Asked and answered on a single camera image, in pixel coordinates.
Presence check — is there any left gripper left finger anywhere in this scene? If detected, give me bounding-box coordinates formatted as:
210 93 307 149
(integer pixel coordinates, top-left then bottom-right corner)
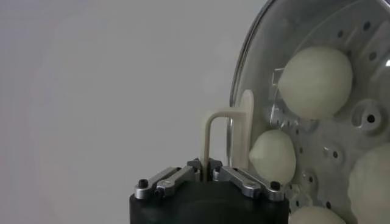
133 158 204 200

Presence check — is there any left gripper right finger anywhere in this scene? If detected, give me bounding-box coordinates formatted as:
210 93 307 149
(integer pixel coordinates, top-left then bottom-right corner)
208 158 286 202

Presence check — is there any white steamed baozi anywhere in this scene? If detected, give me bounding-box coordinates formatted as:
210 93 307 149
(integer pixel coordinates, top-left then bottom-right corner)
249 129 297 186
277 45 354 120
288 206 347 224
347 142 390 224

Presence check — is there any round glass pot lid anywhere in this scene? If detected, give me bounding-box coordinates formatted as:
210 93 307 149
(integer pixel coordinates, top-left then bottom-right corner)
200 0 390 224

